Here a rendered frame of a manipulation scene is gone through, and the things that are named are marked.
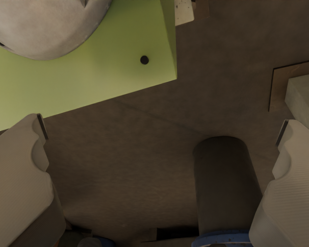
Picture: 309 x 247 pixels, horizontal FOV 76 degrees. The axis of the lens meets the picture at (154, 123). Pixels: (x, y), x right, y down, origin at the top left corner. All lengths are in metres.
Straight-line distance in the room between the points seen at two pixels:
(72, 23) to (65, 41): 0.02
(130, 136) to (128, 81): 0.72
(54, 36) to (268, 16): 0.54
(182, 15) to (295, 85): 0.43
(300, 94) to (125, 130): 0.64
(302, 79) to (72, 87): 0.68
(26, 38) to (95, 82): 0.07
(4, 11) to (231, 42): 0.55
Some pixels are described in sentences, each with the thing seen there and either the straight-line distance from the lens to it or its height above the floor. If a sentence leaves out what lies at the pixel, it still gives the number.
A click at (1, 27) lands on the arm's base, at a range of 0.24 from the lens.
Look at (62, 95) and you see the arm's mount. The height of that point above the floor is 0.39.
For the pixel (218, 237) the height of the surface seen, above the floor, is 0.40.
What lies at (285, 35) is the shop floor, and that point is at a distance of 0.69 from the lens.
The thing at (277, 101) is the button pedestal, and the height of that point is 0.01.
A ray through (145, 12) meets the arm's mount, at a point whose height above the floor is 0.35.
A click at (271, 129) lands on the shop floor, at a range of 0.95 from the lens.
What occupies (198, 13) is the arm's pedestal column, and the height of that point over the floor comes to 0.02.
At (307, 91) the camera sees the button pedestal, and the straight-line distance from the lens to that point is 0.73.
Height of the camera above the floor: 0.57
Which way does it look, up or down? 43 degrees down
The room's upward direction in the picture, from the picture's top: 176 degrees counter-clockwise
